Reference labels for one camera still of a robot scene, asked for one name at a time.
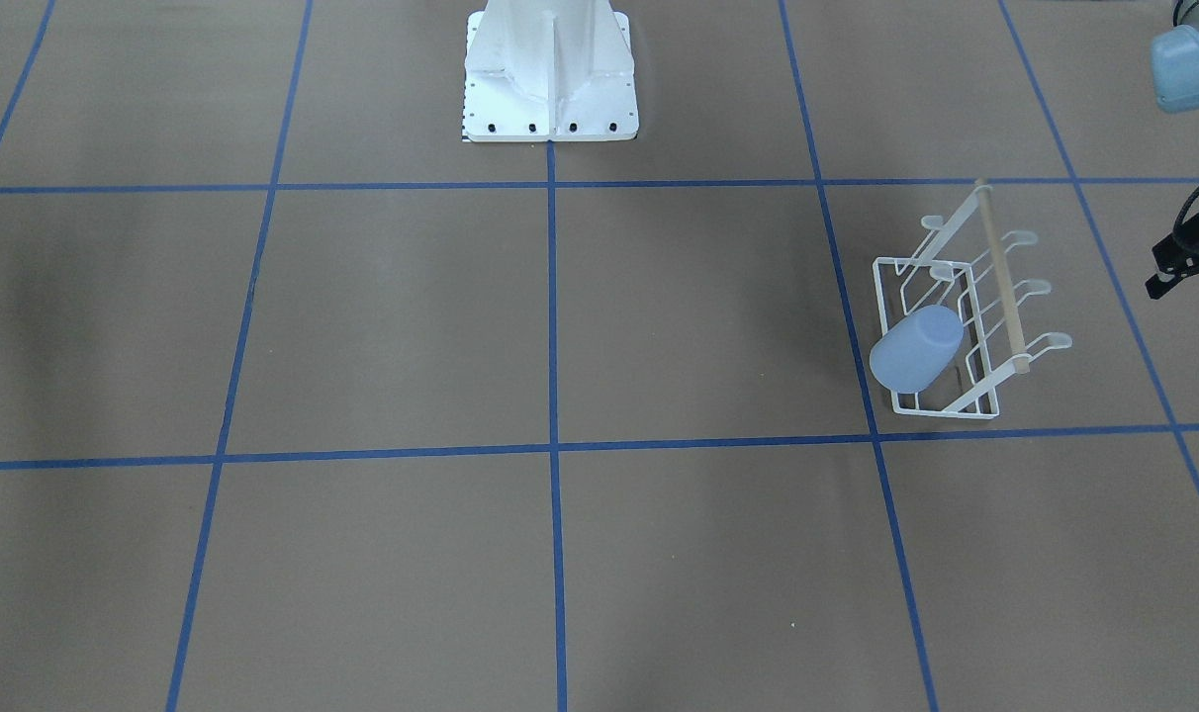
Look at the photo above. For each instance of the light blue plastic cup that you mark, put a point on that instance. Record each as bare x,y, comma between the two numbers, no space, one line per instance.
913,353

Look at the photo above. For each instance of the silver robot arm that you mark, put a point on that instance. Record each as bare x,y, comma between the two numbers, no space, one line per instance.
1174,59

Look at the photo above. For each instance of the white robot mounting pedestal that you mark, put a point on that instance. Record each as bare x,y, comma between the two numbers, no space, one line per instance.
549,71

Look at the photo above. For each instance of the white wire cup rack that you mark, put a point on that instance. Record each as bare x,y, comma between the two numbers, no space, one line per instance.
962,264

